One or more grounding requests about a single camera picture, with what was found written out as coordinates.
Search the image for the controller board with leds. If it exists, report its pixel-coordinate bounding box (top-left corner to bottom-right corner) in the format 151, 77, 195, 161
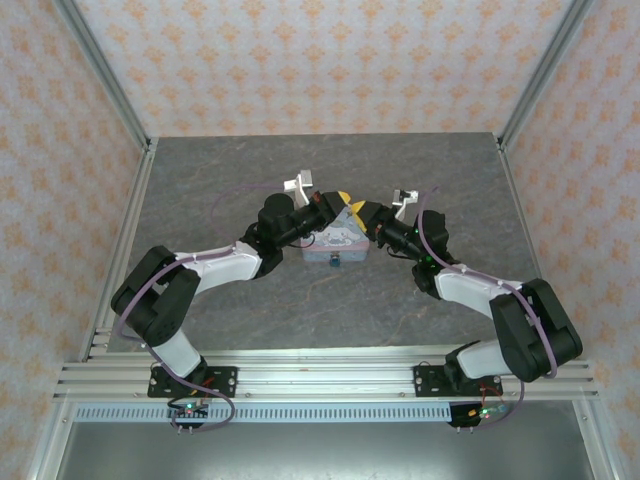
467, 403, 509, 421
167, 398, 211, 420

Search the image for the right controller board with LEDs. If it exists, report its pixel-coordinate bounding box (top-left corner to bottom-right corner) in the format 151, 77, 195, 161
467, 403, 509, 421

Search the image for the left aluminium frame post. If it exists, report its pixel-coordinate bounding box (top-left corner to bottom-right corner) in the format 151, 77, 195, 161
52, 0, 154, 151

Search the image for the aluminium table edge rail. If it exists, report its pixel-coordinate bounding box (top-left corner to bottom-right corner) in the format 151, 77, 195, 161
87, 343, 570, 364

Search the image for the light blue cartoon pouch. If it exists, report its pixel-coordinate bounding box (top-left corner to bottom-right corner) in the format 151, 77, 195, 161
300, 203, 371, 264

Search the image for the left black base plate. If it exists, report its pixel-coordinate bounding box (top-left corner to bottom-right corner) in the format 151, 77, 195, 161
147, 366, 239, 400

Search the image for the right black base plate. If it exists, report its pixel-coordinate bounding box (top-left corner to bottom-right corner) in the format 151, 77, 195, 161
413, 364, 501, 400

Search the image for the aluminium side rail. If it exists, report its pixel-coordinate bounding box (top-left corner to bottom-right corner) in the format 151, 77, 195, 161
27, 137, 160, 480
496, 134, 621, 480

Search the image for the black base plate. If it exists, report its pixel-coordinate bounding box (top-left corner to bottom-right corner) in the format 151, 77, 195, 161
147, 366, 239, 400
413, 364, 501, 400

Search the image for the left controller board with LEDs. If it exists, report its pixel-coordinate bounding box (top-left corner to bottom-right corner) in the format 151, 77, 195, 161
167, 398, 211, 420

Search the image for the left aluminium side rail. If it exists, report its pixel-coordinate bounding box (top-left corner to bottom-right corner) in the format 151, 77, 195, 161
27, 137, 160, 480

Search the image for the right aluminium side rail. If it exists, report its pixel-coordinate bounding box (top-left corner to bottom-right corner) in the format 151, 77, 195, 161
496, 134, 621, 480

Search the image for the aluminium frame post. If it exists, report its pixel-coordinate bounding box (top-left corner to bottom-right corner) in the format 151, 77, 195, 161
52, 0, 154, 151
497, 0, 596, 151

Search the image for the right aluminium frame post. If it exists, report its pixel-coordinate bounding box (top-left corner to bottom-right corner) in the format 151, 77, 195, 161
497, 0, 596, 151

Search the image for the white perforated cable tray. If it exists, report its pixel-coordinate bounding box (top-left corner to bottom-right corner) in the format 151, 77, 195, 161
73, 403, 454, 424

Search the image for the aluminium mounting beam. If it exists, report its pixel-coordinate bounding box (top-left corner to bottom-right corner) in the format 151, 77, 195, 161
52, 360, 600, 404

